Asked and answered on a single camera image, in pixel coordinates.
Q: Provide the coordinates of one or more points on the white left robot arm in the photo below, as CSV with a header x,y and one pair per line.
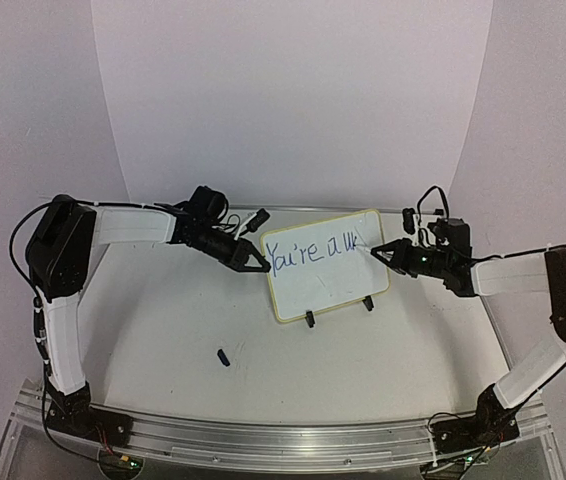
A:
x,y
59,251

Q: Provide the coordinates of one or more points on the blue marker cap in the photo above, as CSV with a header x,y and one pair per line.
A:
x,y
223,358

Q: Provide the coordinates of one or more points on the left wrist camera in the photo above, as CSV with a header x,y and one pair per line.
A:
x,y
251,223

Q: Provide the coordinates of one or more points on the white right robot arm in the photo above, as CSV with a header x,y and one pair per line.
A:
x,y
535,278

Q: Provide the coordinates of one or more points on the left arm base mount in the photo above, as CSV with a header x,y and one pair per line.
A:
x,y
74,415

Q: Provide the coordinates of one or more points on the white marker pen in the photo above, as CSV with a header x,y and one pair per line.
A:
x,y
368,248

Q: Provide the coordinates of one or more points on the black right board stand foot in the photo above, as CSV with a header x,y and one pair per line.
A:
x,y
368,303

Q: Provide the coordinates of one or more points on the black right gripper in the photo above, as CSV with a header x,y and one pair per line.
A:
x,y
403,257

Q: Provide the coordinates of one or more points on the white whiteboard yellow rim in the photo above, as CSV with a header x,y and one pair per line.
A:
x,y
316,266

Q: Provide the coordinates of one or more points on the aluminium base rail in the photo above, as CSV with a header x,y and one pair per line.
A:
x,y
170,447

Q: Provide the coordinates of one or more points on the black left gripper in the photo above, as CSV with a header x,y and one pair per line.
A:
x,y
239,256

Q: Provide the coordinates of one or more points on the black board stand foot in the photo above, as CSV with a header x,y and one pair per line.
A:
x,y
310,319
368,303

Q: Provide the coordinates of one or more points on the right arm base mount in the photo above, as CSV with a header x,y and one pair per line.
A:
x,y
487,427

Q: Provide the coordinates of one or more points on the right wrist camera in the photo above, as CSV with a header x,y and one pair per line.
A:
x,y
409,220

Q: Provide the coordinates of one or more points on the black left board stand foot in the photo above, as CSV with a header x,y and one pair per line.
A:
x,y
310,319

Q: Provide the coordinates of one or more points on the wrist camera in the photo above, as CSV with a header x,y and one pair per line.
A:
x,y
409,220
251,223

